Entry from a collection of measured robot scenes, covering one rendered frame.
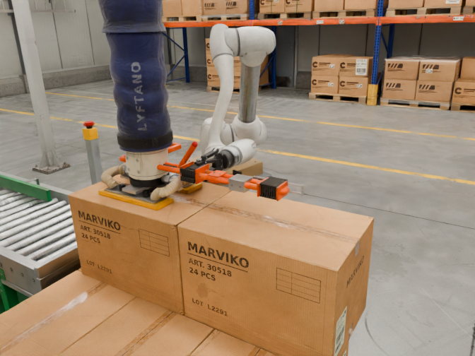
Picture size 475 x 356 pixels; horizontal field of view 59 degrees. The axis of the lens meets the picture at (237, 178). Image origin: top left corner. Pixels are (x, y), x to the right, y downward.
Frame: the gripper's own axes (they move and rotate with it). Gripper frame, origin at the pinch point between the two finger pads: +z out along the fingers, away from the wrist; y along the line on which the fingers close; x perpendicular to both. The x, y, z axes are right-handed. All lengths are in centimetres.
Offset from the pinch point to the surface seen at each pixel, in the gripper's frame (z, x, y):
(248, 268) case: 19.3, -34.6, 22.2
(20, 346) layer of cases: 63, 36, 53
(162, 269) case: 20.3, 3.7, 34.2
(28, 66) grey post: -157, 354, -16
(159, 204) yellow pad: 12.5, 9.9, 11.1
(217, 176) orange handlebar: 3.0, -11.7, -1.4
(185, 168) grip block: 2.3, 4.0, -1.7
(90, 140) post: -47, 124, 14
